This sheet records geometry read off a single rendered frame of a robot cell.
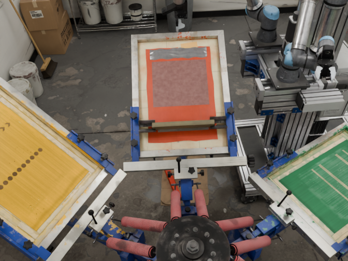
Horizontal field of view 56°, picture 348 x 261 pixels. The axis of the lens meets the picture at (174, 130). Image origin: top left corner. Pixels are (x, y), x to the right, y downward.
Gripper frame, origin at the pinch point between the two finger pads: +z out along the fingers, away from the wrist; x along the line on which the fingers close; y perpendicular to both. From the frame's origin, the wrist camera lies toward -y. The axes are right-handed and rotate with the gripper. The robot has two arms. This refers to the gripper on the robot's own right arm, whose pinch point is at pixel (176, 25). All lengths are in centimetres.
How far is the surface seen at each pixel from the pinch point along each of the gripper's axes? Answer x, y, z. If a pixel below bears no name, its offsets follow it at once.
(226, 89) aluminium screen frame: -53, 28, 1
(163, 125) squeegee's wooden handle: -77, -11, -1
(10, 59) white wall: 104, -200, 145
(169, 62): -32.1, -5.7, -0.9
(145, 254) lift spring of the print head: -147, -19, -19
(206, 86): -49, 16, 3
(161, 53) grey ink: -26.1, -10.6, -3.1
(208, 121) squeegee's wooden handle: -76, 15, -1
